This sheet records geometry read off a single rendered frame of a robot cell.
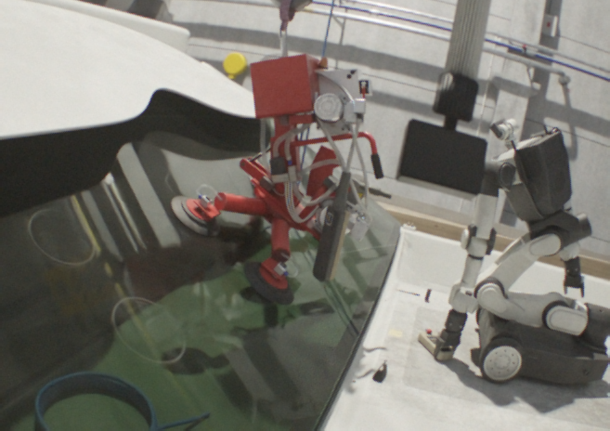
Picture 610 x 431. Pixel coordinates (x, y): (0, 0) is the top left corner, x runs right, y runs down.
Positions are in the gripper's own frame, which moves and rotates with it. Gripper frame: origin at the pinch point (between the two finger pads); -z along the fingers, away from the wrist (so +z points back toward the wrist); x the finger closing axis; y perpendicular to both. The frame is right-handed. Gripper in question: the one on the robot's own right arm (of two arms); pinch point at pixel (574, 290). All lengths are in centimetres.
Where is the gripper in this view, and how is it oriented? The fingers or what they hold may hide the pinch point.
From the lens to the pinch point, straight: 256.6
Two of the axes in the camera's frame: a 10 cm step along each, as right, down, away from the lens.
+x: -5.1, -0.6, 8.6
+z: -2.9, -9.3, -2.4
